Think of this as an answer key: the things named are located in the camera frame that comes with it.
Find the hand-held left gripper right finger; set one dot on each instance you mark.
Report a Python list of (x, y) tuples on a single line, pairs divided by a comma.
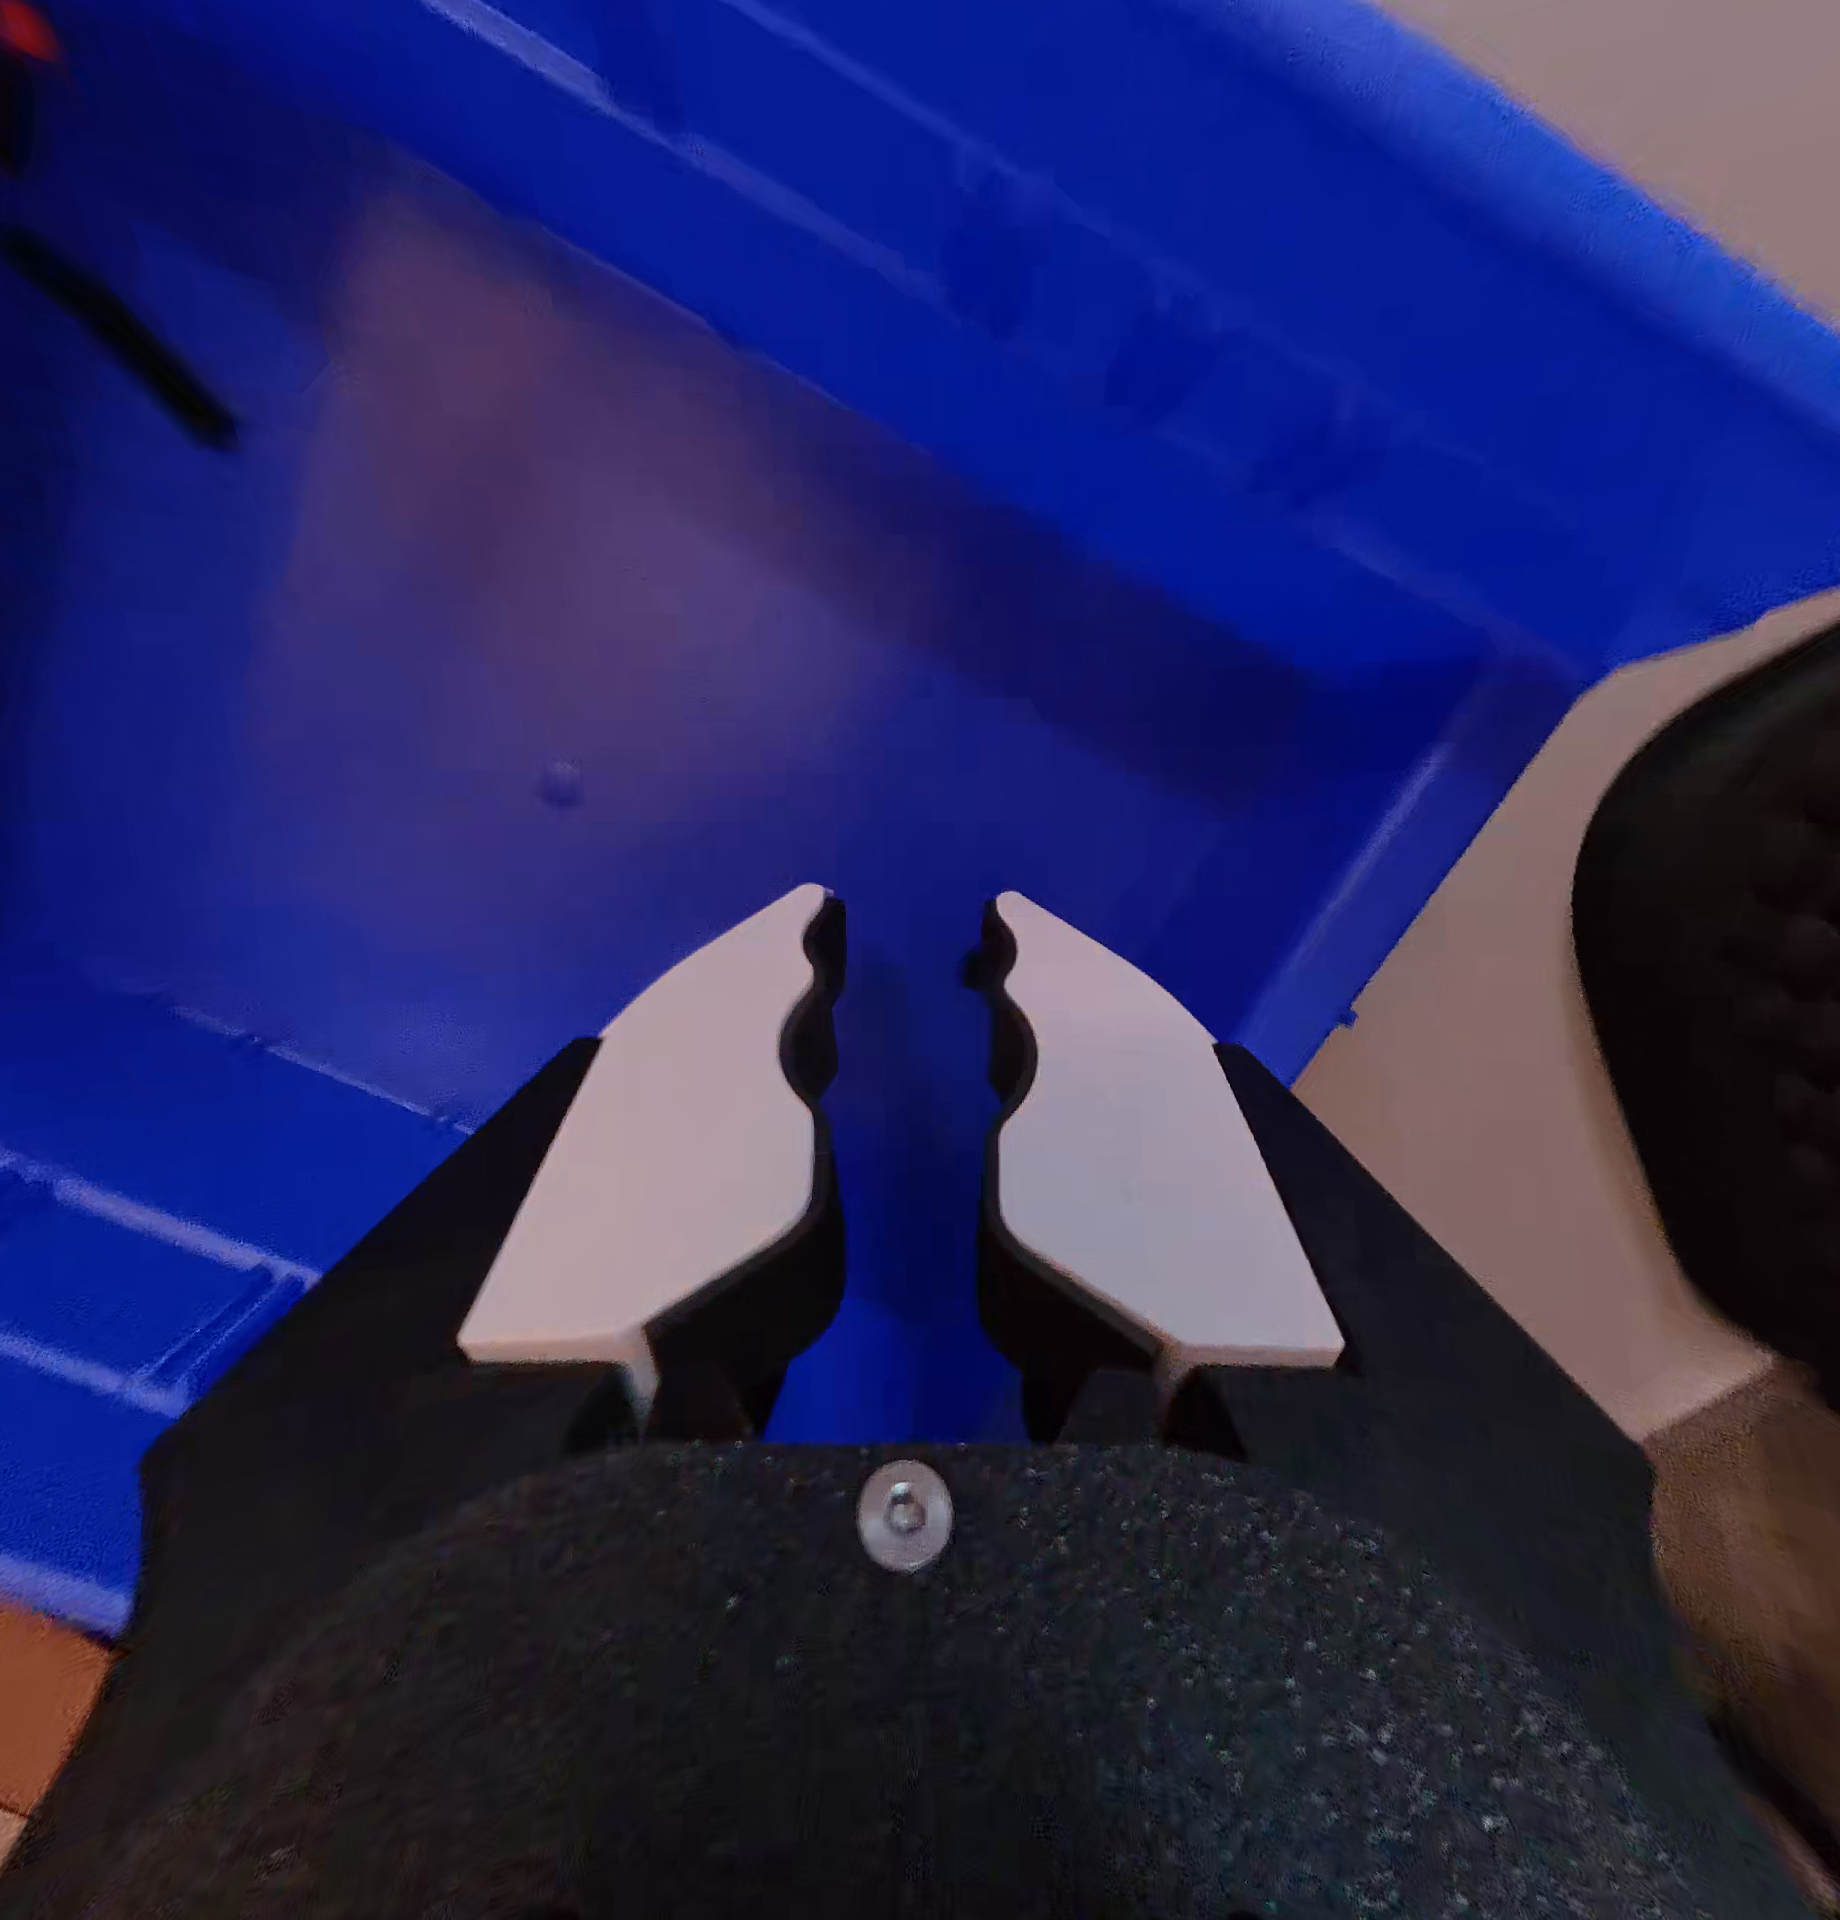
[(1161, 1167)]

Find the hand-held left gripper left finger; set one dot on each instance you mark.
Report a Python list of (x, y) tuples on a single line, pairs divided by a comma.
[(665, 1167)]

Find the blue plastic bin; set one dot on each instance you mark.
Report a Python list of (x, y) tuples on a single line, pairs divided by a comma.
[(710, 452)]

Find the black stick part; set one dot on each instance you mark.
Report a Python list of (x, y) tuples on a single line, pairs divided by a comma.
[(126, 339)]

